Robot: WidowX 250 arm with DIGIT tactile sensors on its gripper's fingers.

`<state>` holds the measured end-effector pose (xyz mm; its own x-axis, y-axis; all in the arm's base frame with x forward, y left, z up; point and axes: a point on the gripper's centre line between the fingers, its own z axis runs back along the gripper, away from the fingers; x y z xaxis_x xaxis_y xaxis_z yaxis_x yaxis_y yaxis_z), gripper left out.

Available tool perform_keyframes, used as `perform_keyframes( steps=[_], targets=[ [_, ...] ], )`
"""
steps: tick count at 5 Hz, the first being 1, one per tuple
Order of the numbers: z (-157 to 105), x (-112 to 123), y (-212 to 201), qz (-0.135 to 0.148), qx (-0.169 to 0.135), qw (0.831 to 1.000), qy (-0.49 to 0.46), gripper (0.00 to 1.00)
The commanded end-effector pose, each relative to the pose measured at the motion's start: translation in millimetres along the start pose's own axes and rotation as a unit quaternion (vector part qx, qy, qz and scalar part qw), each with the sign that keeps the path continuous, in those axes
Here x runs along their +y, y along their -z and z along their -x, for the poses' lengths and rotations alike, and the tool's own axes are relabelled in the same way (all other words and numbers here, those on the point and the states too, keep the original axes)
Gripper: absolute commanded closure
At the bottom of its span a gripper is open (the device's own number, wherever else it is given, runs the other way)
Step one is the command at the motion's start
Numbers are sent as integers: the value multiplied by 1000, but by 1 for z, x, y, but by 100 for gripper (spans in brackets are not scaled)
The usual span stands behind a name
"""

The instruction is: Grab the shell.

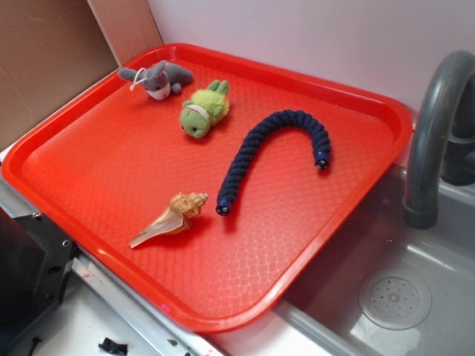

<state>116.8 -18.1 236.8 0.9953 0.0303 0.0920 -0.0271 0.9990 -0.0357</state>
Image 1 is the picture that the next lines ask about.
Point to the red plastic tray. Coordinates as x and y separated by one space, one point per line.
106 166

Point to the tan spiral seashell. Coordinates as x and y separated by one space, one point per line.
176 218

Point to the green plush turtle toy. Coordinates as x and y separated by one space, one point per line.
205 109

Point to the grey plush animal toy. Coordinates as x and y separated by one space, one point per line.
159 81

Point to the grey plastic sink basin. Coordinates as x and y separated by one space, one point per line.
378 287

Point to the grey plastic faucet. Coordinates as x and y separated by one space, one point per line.
443 141

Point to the black tape scrap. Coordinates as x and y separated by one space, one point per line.
112 347

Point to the brown cardboard panel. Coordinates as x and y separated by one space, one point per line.
51 51

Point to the black metal bracket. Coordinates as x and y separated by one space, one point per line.
36 259

